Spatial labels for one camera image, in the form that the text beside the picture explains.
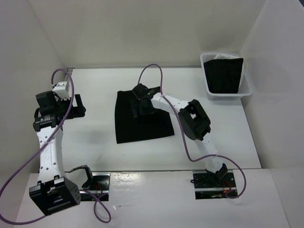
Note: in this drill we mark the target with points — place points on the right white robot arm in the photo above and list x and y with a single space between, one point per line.
193 120

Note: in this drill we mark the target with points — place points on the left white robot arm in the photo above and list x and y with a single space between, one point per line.
54 192

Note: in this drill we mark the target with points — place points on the white skirt in basket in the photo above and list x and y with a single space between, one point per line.
229 74

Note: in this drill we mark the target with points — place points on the white plastic basket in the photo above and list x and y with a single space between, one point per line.
245 88

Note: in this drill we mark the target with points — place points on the black skirt in basket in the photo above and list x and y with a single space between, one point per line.
210 70

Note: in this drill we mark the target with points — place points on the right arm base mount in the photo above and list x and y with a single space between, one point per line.
206 188

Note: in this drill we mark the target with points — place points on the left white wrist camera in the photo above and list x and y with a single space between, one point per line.
61 89

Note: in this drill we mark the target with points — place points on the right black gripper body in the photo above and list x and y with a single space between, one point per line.
136 103

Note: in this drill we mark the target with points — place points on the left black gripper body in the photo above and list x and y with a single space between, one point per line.
75 112

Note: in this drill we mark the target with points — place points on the black skirt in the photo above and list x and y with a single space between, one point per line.
130 129
210 70

